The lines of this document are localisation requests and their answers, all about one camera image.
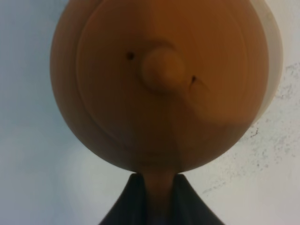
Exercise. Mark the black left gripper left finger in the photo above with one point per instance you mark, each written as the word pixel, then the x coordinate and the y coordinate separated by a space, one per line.
pixel 133 207

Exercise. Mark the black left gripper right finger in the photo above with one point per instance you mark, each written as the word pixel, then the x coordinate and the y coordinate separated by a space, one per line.
pixel 187 207

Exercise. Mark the beige round teapot coaster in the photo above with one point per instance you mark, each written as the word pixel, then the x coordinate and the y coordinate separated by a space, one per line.
pixel 275 51

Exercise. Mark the brown clay teapot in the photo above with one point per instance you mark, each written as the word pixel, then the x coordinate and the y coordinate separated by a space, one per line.
pixel 159 87

